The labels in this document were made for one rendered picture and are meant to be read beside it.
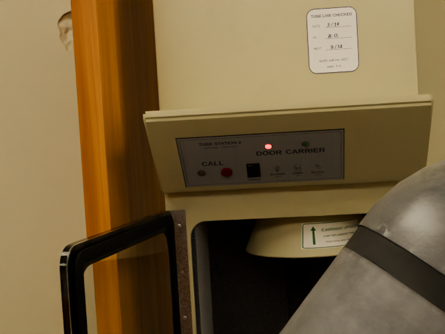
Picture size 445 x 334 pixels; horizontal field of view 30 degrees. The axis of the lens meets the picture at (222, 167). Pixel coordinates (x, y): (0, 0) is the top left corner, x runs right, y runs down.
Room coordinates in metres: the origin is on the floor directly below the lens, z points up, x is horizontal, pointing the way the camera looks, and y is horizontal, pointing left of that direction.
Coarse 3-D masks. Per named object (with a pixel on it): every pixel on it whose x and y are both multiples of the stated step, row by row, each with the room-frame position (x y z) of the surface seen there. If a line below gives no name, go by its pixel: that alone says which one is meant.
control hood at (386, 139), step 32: (416, 96) 0.90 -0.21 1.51; (160, 128) 0.94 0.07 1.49; (192, 128) 0.94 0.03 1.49; (224, 128) 0.94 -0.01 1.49; (256, 128) 0.93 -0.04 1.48; (288, 128) 0.93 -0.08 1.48; (320, 128) 0.93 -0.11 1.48; (352, 128) 0.93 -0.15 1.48; (384, 128) 0.93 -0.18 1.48; (416, 128) 0.93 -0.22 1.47; (160, 160) 0.98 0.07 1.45; (352, 160) 0.97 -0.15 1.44; (384, 160) 0.97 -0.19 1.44; (416, 160) 0.97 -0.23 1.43
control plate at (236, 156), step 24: (192, 144) 0.95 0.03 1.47; (216, 144) 0.95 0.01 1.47; (240, 144) 0.95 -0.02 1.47; (288, 144) 0.95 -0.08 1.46; (312, 144) 0.95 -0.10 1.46; (336, 144) 0.95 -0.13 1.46; (192, 168) 0.98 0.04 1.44; (216, 168) 0.98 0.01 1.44; (240, 168) 0.98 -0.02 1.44; (264, 168) 0.98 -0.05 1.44; (288, 168) 0.98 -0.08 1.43; (312, 168) 0.98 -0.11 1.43; (336, 168) 0.98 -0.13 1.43
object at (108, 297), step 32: (128, 224) 0.88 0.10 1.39; (64, 256) 0.74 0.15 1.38; (128, 256) 0.87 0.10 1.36; (160, 256) 0.97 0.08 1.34; (64, 288) 0.73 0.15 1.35; (96, 288) 0.79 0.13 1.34; (128, 288) 0.87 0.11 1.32; (160, 288) 0.97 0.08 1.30; (64, 320) 0.73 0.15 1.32; (96, 320) 0.78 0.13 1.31; (128, 320) 0.86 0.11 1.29; (160, 320) 0.96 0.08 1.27
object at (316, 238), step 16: (256, 224) 1.12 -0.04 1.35; (272, 224) 1.08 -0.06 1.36; (288, 224) 1.06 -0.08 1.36; (304, 224) 1.06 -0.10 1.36; (320, 224) 1.06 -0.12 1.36; (336, 224) 1.06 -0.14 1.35; (352, 224) 1.07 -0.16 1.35; (256, 240) 1.09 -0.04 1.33; (272, 240) 1.07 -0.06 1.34; (288, 240) 1.06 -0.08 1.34; (304, 240) 1.05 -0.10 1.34; (320, 240) 1.05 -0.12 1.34; (336, 240) 1.05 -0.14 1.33; (272, 256) 1.06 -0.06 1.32; (288, 256) 1.05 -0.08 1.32; (304, 256) 1.04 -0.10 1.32; (320, 256) 1.04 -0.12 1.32
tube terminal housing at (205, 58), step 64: (192, 0) 1.04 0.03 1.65; (256, 0) 1.03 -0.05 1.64; (320, 0) 1.02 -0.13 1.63; (384, 0) 1.02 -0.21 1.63; (192, 64) 1.04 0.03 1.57; (256, 64) 1.03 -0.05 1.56; (384, 64) 1.02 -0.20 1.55; (192, 192) 1.04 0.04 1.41; (256, 192) 1.03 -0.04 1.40; (320, 192) 1.03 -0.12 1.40; (384, 192) 1.02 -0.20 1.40; (192, 320) 1.04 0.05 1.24
